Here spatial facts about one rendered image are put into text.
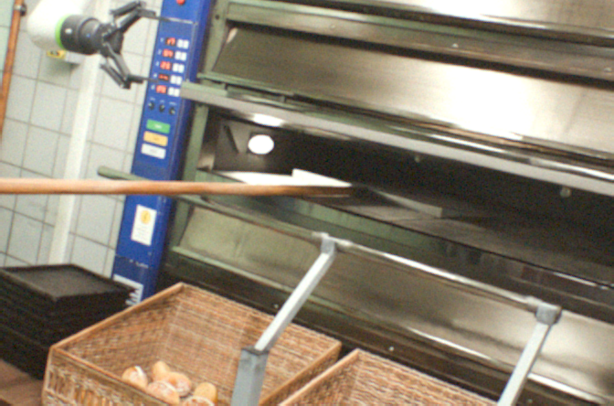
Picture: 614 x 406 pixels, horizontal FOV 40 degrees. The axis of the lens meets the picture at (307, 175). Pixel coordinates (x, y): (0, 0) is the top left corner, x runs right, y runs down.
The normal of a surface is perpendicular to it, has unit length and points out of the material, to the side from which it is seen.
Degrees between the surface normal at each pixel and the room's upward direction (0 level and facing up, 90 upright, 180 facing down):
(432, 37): 90
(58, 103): 90
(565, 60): 90
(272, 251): 70
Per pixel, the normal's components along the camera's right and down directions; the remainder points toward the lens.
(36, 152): -0.52, -0.03
